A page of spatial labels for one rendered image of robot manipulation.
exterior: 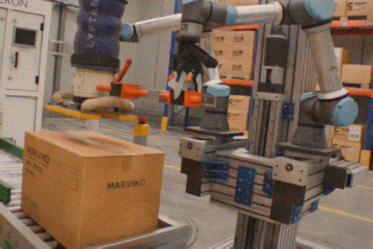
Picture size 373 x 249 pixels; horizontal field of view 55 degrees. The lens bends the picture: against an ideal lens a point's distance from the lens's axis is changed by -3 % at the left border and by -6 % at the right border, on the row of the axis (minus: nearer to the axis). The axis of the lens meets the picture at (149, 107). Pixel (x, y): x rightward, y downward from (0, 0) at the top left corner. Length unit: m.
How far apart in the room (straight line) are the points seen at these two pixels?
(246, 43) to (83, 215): 8.30
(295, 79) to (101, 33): 0.94
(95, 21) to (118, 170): 0.64
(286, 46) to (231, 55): 7.69
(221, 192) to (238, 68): 7.69
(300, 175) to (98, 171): 0.78
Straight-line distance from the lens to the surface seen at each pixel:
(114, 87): 1.48
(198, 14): 1.24
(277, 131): 1.83
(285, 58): 1.90
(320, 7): 1.46
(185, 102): 1.17
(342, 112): 1.53
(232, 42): 9.62
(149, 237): 1.61
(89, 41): 1.62
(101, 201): 1.47
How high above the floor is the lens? 1.23
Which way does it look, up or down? 3 degrees down
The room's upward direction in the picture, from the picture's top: 6 degrees clockwise
